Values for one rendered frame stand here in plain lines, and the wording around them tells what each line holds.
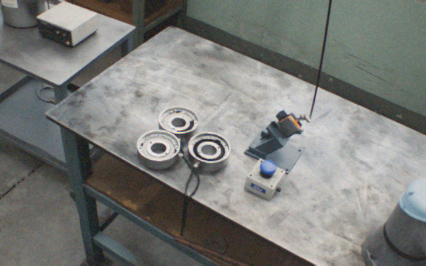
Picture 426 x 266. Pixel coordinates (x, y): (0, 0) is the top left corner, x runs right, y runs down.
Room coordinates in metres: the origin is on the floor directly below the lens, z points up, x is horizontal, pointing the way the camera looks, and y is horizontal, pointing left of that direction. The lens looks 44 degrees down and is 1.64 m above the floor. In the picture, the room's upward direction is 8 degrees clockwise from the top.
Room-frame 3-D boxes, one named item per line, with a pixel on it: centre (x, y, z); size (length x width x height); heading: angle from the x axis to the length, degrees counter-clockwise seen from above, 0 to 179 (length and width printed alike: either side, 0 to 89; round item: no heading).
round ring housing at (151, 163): (0.79, 0.13, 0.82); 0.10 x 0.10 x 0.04
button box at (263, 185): (0.74, -0.14, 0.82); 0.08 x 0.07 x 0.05; 65
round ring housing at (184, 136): (0.89, 0.09, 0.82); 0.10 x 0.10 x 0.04
